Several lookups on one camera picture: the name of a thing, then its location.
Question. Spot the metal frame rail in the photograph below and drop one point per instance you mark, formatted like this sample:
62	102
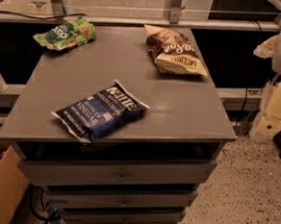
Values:
243	15

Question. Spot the green rice chip bag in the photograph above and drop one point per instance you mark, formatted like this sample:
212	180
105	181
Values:
73	33

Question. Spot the brown beige chip bag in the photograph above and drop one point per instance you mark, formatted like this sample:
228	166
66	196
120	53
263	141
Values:
172	52

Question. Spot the cardboard box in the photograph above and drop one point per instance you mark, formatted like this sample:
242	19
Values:
13	183

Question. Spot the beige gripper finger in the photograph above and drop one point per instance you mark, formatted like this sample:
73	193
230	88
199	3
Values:
268	120

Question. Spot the blue kettle chip bag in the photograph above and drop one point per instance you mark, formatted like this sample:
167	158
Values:
101	113

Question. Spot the grey drawer cabinet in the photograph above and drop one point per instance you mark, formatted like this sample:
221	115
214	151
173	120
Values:
145	169

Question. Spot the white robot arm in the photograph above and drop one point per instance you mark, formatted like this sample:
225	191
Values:
271	48

